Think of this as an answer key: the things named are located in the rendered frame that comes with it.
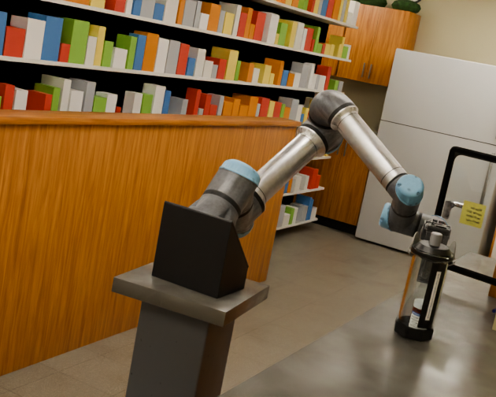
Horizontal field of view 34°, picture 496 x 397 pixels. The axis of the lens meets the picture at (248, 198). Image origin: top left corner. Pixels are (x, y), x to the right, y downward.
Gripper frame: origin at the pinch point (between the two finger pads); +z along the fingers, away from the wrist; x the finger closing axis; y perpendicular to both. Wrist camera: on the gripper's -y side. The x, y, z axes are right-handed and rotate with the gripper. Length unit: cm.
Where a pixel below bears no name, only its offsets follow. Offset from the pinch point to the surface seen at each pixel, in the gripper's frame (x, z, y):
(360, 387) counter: -8.8, 42.9, -20.2
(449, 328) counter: 9.6, -15.5, -20.5
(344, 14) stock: -104, -514, 79
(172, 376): -57, 12, -44
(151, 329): -65, 10, -34
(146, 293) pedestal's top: -67, 16, -22
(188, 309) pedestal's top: -55, 18, -23
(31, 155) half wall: -161, -96, -19
